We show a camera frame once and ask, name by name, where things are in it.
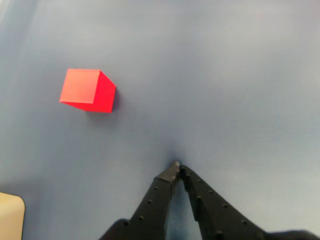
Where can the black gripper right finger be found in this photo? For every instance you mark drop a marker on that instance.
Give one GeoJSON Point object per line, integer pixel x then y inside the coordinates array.
{"type": "Point", "coordinates": [215, 215]}

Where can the red cube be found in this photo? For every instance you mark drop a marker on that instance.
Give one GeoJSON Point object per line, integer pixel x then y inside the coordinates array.
{"type": "Point", "coordinates": [82, 87]}

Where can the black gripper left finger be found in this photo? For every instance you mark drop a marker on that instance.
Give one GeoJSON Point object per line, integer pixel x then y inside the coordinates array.
{"type": "Point", "coordinates": [152, 207]}

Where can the beige rounded box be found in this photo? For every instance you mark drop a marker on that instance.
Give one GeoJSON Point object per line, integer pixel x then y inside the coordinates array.
{"type": "Point", "coordinates": [11, 217]}

